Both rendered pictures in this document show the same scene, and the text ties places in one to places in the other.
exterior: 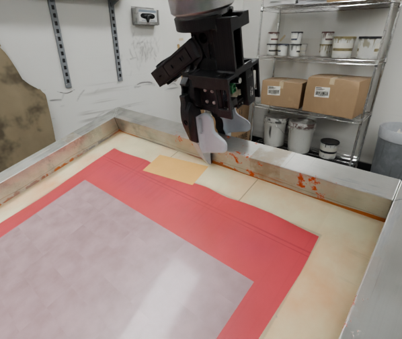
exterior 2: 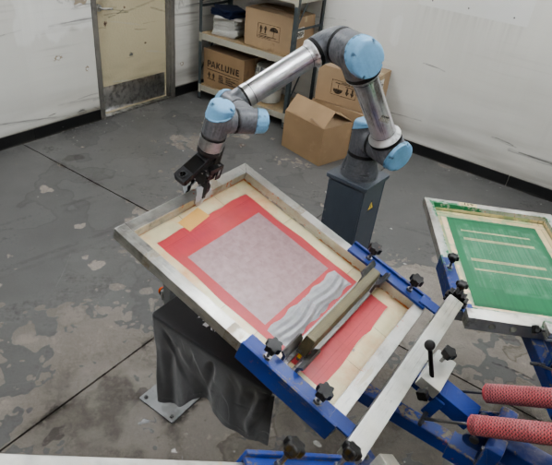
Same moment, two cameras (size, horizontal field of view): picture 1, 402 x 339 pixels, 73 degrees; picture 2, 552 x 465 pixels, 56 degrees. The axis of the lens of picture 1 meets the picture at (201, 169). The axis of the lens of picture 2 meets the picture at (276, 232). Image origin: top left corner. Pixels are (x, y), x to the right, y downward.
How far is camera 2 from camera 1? 1.62 m
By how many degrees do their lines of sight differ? 83
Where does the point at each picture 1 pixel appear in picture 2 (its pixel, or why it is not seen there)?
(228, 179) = (210, 204)
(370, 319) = (277, 193)
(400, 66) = not seen: outside the picture
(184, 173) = (199, 216)
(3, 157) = not seen: outside the picture
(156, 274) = (253, 232)
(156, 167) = (189, 225)
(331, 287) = (261, 199)
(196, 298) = (262, 225)
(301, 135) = not seen: outside the picture
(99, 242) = (235, 249)
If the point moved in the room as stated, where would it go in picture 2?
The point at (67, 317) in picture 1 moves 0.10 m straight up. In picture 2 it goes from (265, 256) to (268, 229)
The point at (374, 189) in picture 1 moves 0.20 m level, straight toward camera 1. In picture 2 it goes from (241, 172) to (291, 191)
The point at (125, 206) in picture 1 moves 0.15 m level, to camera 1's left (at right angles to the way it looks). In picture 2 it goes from (216, 240) to (216, 270)
